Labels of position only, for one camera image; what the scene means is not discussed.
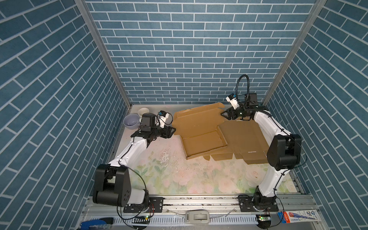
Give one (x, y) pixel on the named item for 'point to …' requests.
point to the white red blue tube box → (292, 216)
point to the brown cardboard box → (198, 127)
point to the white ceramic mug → (142, 110)
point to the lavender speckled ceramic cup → (131, 120)
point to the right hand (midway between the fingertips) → (224, 110)
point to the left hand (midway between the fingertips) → (171, 128)
